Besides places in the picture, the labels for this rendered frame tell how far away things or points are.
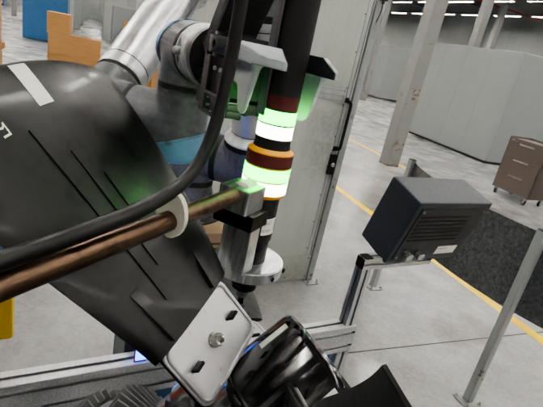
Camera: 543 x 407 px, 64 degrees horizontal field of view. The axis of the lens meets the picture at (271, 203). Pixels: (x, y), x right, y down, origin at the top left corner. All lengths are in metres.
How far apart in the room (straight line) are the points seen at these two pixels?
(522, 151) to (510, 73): 3.18
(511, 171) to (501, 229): 5.11
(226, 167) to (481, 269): 1.66
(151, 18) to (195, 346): 0.55
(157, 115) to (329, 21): 2.01
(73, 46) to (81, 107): 9.16
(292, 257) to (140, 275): 2.61
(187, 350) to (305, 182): 2.39
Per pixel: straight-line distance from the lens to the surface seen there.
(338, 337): 1.18
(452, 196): 1.14
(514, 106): 10.32
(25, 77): 0.36
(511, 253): 2.33
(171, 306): 0.36
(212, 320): 0.39
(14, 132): 0.33
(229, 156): 1.03
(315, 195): 2.80
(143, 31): 0.76
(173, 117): 0.62
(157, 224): 0.29
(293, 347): 0.39
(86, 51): 9.54
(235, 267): 0.41
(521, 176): 7.33
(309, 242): 2.95
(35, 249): 0.23
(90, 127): 0.37
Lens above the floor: 1.49
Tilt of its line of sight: 20 degrees down
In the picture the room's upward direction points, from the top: 12 degrees clockwise
